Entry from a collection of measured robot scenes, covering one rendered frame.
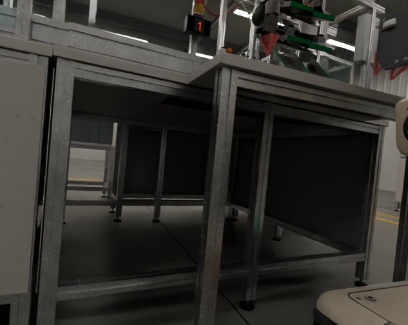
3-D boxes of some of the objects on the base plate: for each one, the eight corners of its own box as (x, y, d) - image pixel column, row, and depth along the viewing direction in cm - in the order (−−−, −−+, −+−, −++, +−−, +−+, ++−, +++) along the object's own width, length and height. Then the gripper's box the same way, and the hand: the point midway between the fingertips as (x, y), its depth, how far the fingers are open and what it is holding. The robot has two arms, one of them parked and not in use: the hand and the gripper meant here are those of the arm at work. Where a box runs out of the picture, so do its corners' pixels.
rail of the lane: (291, 104, 121) (293, 78, 121) (66, 55, 82) (69, 18, 82) (282, 105, 126) (285, 81, 126) (66, 60, 87) (69, 25, 87)
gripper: (267, 8, 104) (263, 49, 104) (287, 16, 108) (283, 56, 108) (256, 15, 110) (252, 55, 110) (276, 23, 114) (272, 60, 115)
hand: (267, 53), depth 109 cm, fingers closed
